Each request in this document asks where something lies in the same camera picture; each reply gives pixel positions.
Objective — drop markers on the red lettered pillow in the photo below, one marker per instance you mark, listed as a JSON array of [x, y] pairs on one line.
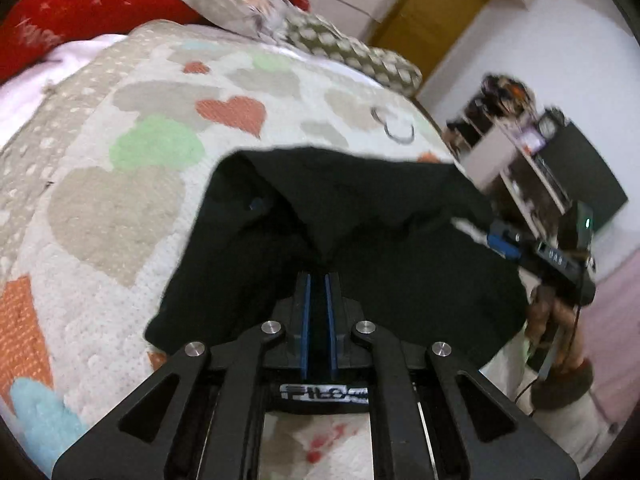
[[100, 0]]

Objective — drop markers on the cluttered shoe rack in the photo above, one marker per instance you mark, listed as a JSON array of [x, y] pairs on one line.
[[495, 105]]

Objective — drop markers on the heart patterned blanket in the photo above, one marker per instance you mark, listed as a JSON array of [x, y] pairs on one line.
[[100, 210]]

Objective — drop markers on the wooden door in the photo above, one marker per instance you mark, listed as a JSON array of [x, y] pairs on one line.
[[430, 15]]

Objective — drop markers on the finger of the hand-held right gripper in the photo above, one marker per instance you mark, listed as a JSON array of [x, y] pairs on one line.
[[502, 241]]

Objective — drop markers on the white bed sheet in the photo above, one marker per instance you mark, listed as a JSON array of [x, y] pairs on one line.
[[30, 95]]

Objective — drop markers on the white shelf desk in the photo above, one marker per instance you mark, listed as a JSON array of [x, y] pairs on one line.
[[520, 170]]

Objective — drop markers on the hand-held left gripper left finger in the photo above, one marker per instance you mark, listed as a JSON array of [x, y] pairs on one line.
[[304, 320]]

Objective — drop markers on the black pants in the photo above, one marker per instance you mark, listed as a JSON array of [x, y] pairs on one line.
[[380, 220]]

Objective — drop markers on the olive dotted bolster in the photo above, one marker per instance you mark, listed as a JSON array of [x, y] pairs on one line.
[[350, 50]]

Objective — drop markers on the black ornate clock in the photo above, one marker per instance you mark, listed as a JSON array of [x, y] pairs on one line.
[[551, 124]]

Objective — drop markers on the person's right forearm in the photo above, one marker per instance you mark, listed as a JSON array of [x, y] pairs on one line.
[[575, 400]]

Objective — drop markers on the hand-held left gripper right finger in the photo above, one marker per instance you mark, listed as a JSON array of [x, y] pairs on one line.
[[330, 320]]

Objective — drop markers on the person's right hand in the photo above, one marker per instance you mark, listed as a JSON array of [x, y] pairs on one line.
[[550, 315]]

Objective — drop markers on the purple clock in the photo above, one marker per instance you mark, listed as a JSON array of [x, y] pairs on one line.
[[531, 141]]

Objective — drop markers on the black television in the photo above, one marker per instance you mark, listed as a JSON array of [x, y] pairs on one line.
[[585, 175]]

